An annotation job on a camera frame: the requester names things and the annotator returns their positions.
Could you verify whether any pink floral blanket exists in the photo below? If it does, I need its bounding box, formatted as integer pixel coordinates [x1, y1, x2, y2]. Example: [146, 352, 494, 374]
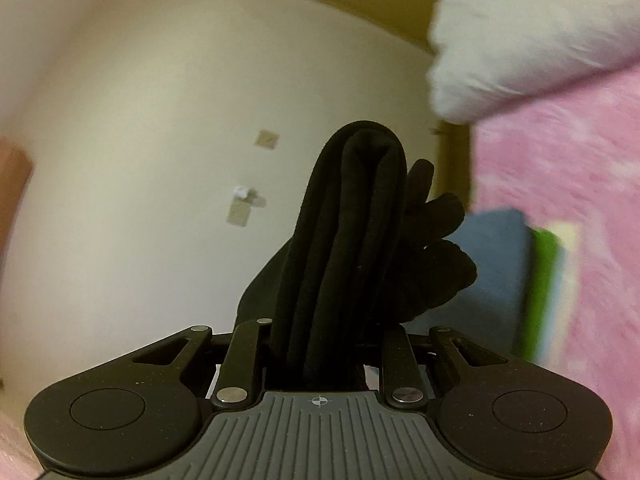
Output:
[0, 60, 640, 480]

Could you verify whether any beige door lock plate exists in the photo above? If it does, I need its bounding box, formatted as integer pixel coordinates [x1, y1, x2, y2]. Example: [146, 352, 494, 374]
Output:
[226, 199, 251, 228]

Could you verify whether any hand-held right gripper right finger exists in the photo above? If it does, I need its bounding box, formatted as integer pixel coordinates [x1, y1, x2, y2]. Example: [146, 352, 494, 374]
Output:
[381, 327, 511, 406]

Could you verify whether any green folded cloth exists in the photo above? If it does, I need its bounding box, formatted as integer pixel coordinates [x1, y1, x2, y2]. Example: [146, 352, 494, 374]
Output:
[517, 227, 563, 363]

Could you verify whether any silver door handle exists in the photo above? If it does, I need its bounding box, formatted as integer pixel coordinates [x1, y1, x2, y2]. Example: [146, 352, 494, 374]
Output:
[232, 186, 267, 208]

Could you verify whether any light blue folded cloth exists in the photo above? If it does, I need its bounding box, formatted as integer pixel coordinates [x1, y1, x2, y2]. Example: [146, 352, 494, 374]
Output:
[545, 260, 577, 356]

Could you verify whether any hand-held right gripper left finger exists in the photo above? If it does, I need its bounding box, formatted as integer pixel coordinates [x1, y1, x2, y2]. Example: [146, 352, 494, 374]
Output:
[134, 317, 273, 407]

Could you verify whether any cream folded cloth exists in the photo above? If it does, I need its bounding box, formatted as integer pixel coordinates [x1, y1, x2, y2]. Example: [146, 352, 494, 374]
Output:
[547, 220, 583, 263]

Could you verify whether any black garment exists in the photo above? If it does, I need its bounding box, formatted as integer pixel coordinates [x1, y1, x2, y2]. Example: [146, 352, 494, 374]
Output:
[235, 120, 478, 391]

